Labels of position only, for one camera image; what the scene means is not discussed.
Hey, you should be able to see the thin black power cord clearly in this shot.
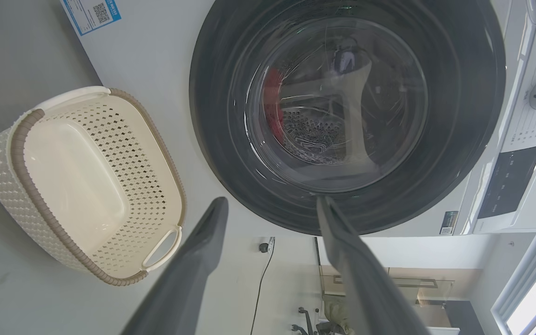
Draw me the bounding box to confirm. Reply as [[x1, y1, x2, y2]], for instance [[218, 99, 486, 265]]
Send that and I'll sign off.
[[249, 247, 273, 335]]

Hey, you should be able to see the small grey QR sticker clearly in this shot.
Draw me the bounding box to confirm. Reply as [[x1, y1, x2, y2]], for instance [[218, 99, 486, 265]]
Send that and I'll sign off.
[[440, 211, 459, 235]]

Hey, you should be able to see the cream perforated laundry basket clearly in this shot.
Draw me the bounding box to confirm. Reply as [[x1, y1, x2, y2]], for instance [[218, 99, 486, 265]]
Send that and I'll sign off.
[[0, 86, 187, 287]]

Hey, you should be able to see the blue energy label sticker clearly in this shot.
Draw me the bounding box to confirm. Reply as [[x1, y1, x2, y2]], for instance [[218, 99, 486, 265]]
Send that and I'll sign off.
[[61, 0, 122, 37]]

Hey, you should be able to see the black washing machine display panel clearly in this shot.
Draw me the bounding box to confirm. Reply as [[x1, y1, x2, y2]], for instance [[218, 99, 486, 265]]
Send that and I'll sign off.
[[477, 145, 536, 219]]

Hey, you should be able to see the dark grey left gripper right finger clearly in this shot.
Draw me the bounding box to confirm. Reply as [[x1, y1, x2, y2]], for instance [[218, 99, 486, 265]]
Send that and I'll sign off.
[[317, 195, 431, 335]]

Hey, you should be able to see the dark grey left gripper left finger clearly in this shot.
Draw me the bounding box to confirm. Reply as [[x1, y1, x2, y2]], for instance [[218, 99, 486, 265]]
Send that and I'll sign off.
[[121, 197, 229, 335]]

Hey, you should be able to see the red white-trimmed jersey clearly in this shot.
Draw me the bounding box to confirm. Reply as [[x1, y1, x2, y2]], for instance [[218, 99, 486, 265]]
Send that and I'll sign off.
[[262, 67, 288, 147]]

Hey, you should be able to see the white framed window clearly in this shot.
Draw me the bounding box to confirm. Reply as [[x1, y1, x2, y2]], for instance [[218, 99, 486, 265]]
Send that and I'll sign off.
[[491, 233, 536, 335]]

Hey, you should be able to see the glass washing machine door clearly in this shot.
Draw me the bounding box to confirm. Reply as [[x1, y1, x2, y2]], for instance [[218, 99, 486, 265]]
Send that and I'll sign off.
[[189, 0, 507, 235]]

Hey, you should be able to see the white washing machine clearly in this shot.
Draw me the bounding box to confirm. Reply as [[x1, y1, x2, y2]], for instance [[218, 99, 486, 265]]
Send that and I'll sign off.
[[61, 0, 536, 238]]

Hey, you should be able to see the black office chair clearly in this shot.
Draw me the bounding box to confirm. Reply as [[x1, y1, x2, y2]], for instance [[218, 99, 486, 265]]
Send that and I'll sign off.
[[291, 305, 357, 335]]

